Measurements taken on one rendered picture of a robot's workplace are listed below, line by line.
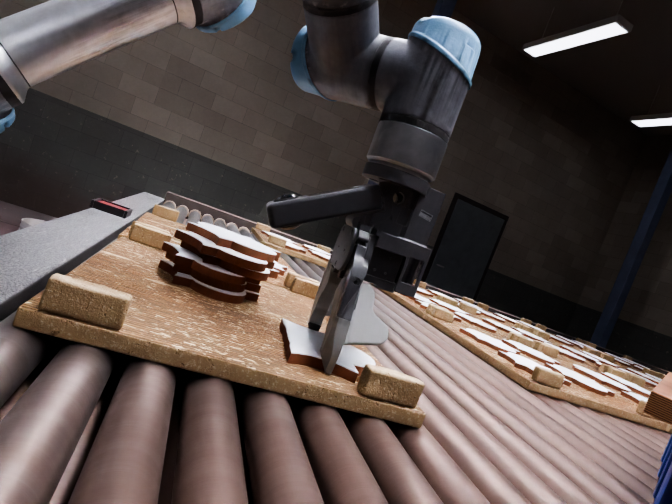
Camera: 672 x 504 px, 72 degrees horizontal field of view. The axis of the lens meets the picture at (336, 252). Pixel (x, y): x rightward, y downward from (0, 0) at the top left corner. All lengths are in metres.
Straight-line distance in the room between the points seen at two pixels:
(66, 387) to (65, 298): 0.08
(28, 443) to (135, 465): 0.05
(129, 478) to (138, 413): 0.06
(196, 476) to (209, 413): 0.07
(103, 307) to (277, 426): 0.16
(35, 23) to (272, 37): 5.58
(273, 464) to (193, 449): 0.05
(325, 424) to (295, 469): 0.09
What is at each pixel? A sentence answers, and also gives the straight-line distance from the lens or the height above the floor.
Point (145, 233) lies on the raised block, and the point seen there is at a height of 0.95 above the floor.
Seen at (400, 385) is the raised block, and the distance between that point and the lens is 0.45.
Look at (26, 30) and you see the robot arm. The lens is 0.79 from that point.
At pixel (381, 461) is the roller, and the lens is 0.40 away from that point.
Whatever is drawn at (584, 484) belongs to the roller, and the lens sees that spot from 0.59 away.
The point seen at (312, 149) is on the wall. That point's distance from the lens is 6.27.
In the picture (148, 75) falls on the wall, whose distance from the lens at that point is 6.06.
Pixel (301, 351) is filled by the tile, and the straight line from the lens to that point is 0.45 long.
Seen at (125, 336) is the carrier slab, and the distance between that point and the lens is 0.40.
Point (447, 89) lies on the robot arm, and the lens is 0.49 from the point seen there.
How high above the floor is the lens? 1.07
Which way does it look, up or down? 3 degrees down
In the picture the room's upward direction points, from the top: 21 degrees clockwise
